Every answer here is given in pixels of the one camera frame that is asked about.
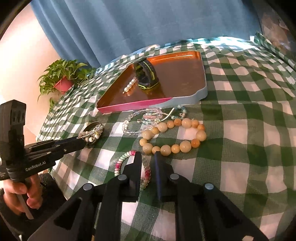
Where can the dark bag with label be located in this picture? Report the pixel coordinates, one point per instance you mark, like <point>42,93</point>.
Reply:
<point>275,28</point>

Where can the red flower pot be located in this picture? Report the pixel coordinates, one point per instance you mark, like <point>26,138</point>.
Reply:
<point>63,85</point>

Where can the silver bangle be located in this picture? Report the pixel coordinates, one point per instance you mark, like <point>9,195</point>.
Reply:
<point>92,133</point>

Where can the green potted plant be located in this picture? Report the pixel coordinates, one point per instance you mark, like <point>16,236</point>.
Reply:
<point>77,72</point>

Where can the person's left hand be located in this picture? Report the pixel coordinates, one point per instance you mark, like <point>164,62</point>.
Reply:
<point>33,193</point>

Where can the copper tray with pink rim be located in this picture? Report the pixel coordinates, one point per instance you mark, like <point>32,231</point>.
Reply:
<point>182,80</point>

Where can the black green smart watch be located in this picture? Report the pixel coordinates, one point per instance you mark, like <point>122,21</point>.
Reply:
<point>145,74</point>

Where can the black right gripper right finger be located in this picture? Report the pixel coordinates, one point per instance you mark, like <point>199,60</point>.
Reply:
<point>189,200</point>

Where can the blue curtain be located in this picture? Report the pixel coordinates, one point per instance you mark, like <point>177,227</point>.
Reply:
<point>97,32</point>

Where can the green white checkered tablecloth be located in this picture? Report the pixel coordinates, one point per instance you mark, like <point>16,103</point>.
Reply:
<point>249,118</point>

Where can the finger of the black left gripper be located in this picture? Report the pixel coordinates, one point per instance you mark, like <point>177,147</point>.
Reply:
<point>74,143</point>

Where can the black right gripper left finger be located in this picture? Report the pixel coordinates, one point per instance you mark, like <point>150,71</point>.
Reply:
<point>123,188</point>

